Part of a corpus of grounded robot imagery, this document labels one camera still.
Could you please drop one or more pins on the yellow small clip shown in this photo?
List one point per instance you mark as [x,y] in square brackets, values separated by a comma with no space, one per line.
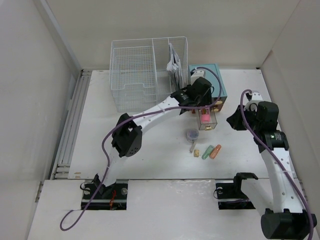
[196,153]

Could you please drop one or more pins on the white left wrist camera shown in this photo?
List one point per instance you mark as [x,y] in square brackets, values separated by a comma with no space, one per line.
[197,73]

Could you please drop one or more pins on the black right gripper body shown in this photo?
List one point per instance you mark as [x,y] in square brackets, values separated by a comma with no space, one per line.
[251,120]

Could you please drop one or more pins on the pink marker tube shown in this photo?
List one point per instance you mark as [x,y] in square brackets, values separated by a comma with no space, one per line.
[205,116]

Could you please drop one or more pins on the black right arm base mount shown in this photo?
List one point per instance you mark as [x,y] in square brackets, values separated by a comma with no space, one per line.
[229,194]

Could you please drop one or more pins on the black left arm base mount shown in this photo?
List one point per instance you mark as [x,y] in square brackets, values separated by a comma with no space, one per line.
[109,198]

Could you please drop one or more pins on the white wire mesh organizer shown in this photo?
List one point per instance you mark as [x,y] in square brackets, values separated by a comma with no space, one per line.
[138,75]

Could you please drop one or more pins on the grey small eraser stick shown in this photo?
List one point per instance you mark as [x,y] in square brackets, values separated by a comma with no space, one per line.
[192,147]

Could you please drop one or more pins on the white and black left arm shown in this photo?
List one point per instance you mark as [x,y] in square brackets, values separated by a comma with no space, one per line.
[125,139]

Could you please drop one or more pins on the clear jar of clips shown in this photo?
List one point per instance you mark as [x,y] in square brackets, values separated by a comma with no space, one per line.
[192,135]

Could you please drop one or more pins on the orange highlighter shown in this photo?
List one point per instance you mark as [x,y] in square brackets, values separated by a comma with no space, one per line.
[215,151]

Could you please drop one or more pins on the teal mini drawer cabinet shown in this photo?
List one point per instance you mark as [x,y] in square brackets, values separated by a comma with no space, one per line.
[211,70]

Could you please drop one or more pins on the grey setup guide booklet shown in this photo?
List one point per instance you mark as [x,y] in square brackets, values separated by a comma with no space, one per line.
[174,69]

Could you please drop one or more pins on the aluminium rail frame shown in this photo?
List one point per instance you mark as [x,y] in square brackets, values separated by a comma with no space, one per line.
[62,161]

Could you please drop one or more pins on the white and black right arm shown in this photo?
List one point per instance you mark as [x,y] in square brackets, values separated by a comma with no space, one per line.
[284,215]

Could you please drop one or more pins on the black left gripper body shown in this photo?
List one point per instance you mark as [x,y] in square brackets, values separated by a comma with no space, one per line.
[204,101]

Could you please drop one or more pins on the clear drawer with gold knob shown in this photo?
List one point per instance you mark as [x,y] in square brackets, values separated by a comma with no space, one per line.
[209,126]

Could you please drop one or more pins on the green highlighter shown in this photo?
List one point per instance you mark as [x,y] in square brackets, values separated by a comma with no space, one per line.
[207,152]

